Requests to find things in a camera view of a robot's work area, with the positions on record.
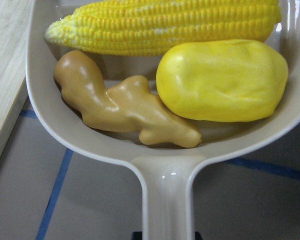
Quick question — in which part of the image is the brown toy ginger root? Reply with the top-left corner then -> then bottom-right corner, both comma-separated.
53,50 -> 202,148

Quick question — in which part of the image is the beige plastic dustpan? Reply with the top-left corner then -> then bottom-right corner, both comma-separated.
26,0 -> 300,240

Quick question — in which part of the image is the yellow toy corn cob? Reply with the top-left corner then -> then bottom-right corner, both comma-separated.
44,0 -> 282,56

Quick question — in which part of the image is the bamboo cutting board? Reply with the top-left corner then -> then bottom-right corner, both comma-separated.
0,0 -> 33,157

